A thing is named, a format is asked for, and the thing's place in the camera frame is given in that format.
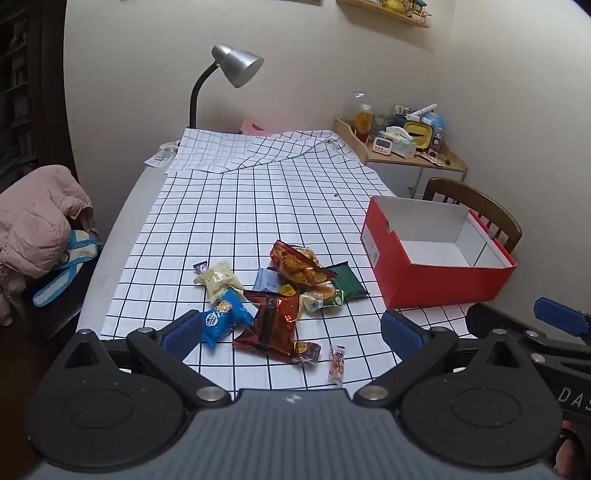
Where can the person's right hand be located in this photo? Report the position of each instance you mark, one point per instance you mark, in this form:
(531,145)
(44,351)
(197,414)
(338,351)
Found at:
(575,454)

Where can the round pastry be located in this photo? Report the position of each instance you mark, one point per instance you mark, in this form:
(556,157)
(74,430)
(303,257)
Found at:
(321,295)

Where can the light blue snack packet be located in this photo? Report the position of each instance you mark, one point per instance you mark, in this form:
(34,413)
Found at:
(265,282)

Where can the white checkered tablecloth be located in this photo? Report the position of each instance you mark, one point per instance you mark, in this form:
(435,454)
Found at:
(258,198)

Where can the orange chips packet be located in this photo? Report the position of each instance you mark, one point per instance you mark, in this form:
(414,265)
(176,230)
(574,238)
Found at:
(295,265)

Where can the wooden chair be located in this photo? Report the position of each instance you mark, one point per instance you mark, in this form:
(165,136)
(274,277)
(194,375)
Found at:
(461,187)

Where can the red cardboard box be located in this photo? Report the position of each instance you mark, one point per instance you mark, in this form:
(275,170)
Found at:
(406,281)

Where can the red-brown snack packet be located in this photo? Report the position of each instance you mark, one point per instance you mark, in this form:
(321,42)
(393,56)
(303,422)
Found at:
(272,327)

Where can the pale green tissue box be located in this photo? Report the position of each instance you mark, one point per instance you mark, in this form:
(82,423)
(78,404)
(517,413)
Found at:
(406,146)

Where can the wooden wall shelf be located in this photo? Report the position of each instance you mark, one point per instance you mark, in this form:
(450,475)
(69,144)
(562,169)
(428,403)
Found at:
(383,11)

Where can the small yellow snack packet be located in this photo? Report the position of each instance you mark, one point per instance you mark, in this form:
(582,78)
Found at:
(288,290)

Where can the white tube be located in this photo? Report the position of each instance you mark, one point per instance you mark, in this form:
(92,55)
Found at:
(422,112)

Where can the blue and cream bag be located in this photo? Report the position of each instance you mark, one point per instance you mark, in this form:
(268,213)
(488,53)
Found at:
(74,251)

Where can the yellow box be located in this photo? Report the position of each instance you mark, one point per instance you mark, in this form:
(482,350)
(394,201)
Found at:
(418,134)

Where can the white cabinet with wooden top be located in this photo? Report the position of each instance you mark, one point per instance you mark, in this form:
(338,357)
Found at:
(397,175)

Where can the dark bookshelf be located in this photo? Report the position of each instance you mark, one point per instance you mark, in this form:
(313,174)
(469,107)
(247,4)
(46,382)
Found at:
(18,92)

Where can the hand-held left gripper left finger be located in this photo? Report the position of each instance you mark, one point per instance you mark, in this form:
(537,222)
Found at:
(184,330)

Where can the bright blue snack packet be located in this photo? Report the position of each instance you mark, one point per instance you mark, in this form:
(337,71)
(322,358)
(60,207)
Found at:
(226,318)

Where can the small pink candy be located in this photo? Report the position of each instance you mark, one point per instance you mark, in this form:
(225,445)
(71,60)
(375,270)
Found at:
(338,364)

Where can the bottle with orange liquid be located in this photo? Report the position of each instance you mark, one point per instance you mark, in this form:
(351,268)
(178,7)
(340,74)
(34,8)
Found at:
(363,122)

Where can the cream snack packet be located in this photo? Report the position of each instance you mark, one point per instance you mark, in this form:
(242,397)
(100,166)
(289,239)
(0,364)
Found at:
(220,279)

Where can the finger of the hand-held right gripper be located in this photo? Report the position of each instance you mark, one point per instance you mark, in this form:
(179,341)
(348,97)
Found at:
(563,318)
(489,316)

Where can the small purple candy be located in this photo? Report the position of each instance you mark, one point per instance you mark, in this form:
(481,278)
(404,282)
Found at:
(201,267)

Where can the white kitchen timer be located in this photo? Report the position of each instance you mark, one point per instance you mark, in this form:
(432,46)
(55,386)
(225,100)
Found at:
(383,144)

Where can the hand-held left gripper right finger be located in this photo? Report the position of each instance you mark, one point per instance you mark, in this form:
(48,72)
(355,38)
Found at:
(401,334)

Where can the pink padded jacket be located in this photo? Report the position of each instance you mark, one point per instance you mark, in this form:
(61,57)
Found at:
(32,221)

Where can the small brown candy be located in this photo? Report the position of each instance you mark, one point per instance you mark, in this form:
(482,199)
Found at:
(307,350)

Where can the dark green snack packet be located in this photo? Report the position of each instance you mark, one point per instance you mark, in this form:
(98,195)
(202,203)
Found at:
(353,284)

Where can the blue box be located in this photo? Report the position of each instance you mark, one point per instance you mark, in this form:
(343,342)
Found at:
(436,124)

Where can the silver desk lamp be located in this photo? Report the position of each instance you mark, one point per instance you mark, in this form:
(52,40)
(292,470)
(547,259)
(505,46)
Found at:
(238,64)

